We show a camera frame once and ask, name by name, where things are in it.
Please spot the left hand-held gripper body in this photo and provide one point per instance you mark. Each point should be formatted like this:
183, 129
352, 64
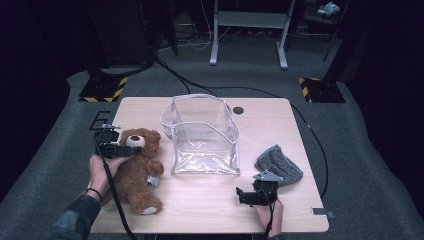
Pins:
106, 140

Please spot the clear plastic bag white trim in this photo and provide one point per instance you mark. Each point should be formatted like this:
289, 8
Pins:
203, 146

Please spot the white metal stand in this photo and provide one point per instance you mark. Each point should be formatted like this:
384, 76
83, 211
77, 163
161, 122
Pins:
250, 19

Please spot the grey table bracket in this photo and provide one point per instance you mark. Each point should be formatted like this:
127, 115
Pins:
321, 211

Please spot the blue white packet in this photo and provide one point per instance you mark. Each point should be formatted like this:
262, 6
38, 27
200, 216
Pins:
328, 8

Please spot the person's left hand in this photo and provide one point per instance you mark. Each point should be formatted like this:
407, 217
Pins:
100, 173

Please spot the black wristband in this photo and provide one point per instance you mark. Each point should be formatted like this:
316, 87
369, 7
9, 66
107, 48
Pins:
95, 192

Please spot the brown teddy bear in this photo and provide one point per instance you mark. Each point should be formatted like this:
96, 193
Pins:
136, 173

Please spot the grey fluffy cloth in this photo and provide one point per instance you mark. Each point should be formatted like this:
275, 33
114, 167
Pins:
278, 165

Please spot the person's right hand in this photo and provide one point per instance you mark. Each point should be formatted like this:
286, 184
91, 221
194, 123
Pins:
276, 216

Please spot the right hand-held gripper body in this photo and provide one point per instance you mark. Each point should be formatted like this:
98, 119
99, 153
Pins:
266, 193

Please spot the black stand base striped edge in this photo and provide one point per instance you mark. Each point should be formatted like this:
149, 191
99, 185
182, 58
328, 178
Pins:
98, 88
323, 91

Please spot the dark equipment cabinet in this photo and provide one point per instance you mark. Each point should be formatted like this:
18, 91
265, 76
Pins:
126, 30

